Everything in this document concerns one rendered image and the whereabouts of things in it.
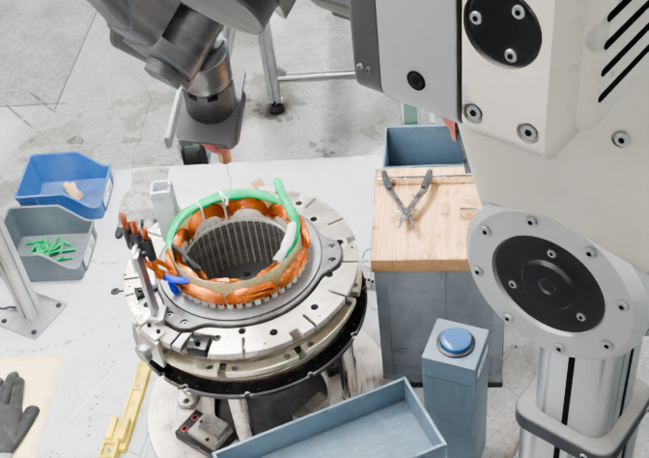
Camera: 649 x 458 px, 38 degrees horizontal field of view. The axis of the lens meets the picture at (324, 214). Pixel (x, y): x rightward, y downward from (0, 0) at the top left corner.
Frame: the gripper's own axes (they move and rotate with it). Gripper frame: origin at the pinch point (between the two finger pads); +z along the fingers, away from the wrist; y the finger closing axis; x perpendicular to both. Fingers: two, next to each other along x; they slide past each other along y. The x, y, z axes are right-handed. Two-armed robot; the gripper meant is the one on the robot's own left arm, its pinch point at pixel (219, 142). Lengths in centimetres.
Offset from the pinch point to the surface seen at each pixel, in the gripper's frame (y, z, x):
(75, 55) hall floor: -158, 222, -106
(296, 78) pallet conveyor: -128, 181, -10
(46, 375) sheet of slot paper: 17, 54, -32
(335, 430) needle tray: 29.8, 15.3, 17.0
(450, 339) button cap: 16.5, 16.7, 30.5
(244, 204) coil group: -0.7, 18.3, 1.5
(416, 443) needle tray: 30.7, 13.5, 26.7
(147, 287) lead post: 15.6, 10.1, -7.8
